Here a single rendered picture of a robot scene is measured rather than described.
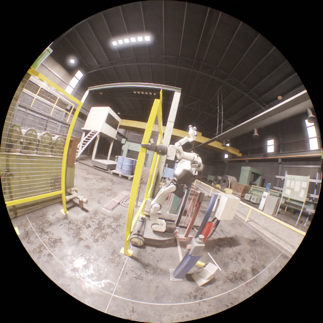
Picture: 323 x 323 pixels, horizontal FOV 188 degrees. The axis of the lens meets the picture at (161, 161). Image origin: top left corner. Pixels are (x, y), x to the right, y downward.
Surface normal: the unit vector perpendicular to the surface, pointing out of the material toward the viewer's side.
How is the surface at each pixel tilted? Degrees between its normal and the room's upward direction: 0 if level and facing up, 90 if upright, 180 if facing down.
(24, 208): 90
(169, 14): 173
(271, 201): 94
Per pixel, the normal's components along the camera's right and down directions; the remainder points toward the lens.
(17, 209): 0.97, 0.23
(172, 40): -0.11, 0.99
